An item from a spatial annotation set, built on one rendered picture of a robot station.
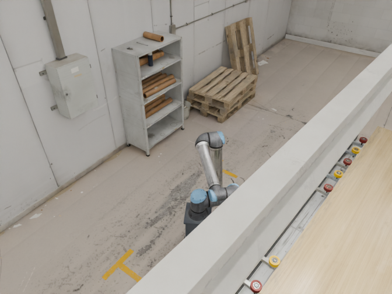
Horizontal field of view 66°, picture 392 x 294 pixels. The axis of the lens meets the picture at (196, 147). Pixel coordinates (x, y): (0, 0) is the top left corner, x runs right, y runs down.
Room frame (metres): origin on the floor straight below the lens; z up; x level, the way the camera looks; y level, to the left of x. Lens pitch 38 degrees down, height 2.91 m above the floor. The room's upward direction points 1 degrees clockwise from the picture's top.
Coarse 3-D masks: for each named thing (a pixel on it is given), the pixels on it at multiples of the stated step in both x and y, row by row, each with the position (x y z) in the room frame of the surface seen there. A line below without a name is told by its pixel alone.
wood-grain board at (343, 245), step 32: (384, 128) 2.97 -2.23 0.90; (384, 160) 2.38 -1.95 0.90; (352, 192) 1.92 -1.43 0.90; (384, 192) 1.93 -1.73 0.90; (320, 224) 1.56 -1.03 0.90; (352, 224) 1.57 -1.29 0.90; (384, 224) 1.57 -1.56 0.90; (288, 256) 1.27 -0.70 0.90; (320, 256) 1.27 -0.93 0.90; (352, 256) 1.27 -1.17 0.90; (384, 256) 1.28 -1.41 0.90; (288, 288) 1.03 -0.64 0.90; (320, 288) 1.03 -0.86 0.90; (352, 288) 1.03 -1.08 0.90; (384, 288) 1.03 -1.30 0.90
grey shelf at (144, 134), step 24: (120, 48) 3.71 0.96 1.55; (144, 48) 3.72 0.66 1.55; (168, 48) 4.35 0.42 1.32; (120, 72) 3.66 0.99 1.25; (144, 72) 3.67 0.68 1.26; (168, 72) 4.36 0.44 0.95; (120, 96) 3.71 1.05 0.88; (168, 96) 4.38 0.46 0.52; (144, 120) 3.48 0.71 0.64; (168, 120) 4.26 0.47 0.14; (144, 144) 3.50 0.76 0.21
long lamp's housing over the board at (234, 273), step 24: (384, 96) 1.05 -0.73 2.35; (360, 120) 0.85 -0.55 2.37; (336, 144) 0.70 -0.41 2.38; (312, 168) 0.60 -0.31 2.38; (288, 192) 0.51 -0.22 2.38; (312, 192) 0.55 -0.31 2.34; (288, 216) 0.46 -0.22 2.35; (264, 240) 0.38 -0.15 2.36; (240, 264) 0.32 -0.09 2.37; (216, 288) 0.27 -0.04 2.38
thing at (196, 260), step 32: (384, 64) 1.10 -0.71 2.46; (352, 96) 0.85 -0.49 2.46; (320, 128) 0.67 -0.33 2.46; (288, 160) 0.53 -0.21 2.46; (256, 192) 0.43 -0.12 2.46; (224, 224) 0.35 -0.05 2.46; (256, 224) 0.37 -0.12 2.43; (192, 256) 0.28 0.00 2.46; (224, 256) 0.29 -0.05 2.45; (160, 288) 0.23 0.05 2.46; (192, 288) 0.23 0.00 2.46
